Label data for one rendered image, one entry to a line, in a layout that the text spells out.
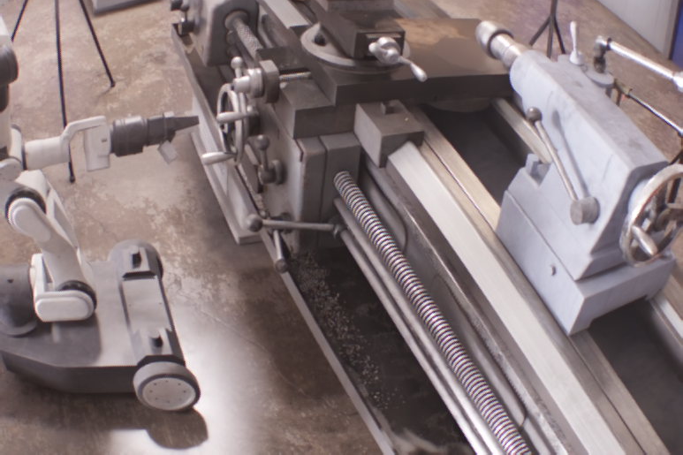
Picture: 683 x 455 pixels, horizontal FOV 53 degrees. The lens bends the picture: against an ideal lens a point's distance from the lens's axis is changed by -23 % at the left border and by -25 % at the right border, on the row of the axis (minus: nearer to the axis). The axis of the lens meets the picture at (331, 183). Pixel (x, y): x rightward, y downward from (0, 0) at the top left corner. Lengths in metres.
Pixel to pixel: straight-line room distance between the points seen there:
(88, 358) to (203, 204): 1.04
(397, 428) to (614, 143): 0.81
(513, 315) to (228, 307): 1.32
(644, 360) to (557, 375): 0.34
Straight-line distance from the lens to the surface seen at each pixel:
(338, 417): 2.32
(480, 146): 2.11
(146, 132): 1.86
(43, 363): 2.23
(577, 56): 1.65
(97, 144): 1.84
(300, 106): 1.85
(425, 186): 1.73
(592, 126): 1.44
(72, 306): 2.20
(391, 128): 1.81
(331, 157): 1.88
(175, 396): 2.24
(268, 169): 1.98
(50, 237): 2.04
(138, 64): 3.94
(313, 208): 1.94
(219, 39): 2.65
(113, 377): 2.24
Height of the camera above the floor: 1.82
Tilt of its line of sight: 36 degrees down
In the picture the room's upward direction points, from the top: 6 degrees clockwise
